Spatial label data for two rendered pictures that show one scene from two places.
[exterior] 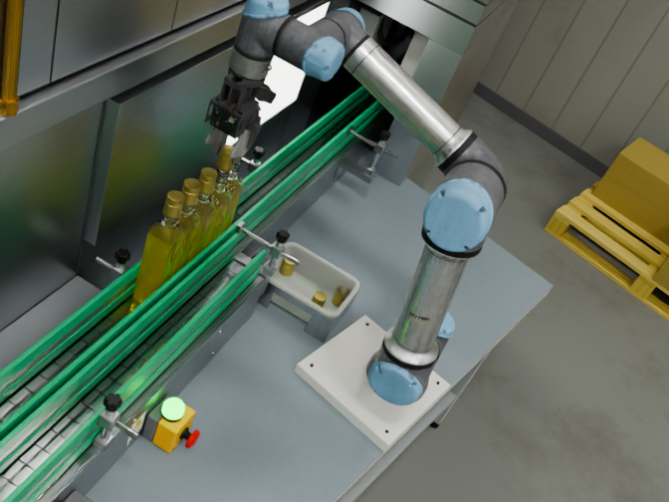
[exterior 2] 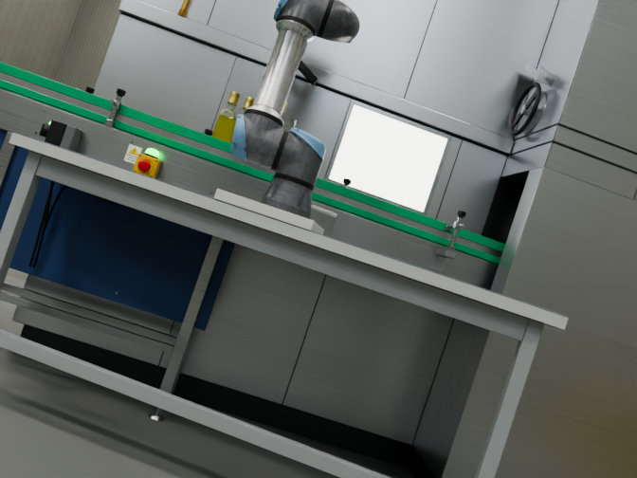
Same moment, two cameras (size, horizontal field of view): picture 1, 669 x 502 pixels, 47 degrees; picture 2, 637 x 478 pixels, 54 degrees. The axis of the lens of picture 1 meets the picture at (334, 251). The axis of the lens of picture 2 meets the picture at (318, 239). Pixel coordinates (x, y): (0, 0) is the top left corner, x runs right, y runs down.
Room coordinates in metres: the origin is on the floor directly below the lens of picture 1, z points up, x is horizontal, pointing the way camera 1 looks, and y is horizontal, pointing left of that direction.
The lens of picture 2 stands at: (0.93, -1.97, 0.68)
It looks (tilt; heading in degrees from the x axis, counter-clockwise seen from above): 2 degrees up; 73
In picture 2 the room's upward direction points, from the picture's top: 19 degrees clockwise
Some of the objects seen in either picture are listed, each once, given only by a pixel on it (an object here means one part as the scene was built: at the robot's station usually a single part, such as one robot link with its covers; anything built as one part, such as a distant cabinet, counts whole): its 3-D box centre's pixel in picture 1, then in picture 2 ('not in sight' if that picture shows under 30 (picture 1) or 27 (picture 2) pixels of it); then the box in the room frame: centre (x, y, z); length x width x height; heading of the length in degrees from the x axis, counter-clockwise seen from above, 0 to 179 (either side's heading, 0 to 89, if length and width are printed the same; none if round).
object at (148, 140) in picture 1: (225, 100); (332, 138); (1.55, 0.37, 1.15); 0.90 x 0.03 x 0.34; 169
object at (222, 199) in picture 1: (207, 224); not in sight; (1.31, 0.28, 0.99); 0.06 x 0.06 x 0.21; 79
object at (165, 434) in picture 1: (169, 424); (147, 168); (0.93, 0.16, 0.79); 0.07 x 0.07 x 0.07; 79
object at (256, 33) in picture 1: (263, 24); not in sight; (1.28, 0.28, 1.48); 0.09 x 0.08 x 0.11; 80
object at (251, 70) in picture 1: (251, 62); not in sight; (1.28, 0.28, 1.41); 0.08 x 0.08 x 0.05
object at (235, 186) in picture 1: (219, 211); not in sight; (1.36, 0.27, 0.99); 0.06 x 0.06 x 0.21; 80
